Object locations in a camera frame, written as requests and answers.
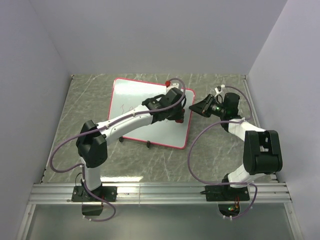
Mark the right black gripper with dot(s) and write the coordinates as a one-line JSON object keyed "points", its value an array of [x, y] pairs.
{"points": [[202, 107]]}

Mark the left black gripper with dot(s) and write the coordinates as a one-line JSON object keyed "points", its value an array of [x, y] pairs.
{"points": [[178, 116]]}

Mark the red framed whiteboard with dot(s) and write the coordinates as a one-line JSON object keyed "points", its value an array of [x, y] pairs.
{"points": [[128, 94]]}

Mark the red whiteboard eraser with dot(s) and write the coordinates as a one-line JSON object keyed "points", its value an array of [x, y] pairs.
{"points": [[179, 117]]}

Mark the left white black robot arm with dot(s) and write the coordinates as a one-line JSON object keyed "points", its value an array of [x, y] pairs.
{"points": [[92, 144]]}

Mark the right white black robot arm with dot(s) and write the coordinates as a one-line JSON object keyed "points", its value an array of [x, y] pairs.
{"points": [[261, 152]]}

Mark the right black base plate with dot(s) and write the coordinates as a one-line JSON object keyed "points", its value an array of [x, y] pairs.
{"points": [[225, 193]]}

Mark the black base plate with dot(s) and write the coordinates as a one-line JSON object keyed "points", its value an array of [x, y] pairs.
{"points": [[225, 193], [81, 195]]}

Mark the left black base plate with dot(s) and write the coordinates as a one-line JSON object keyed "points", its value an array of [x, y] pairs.
{"points": [[81, 195]]}

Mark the aluminium mounting rail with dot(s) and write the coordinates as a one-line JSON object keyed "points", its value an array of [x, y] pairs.
{"points": [[141, 193]]}

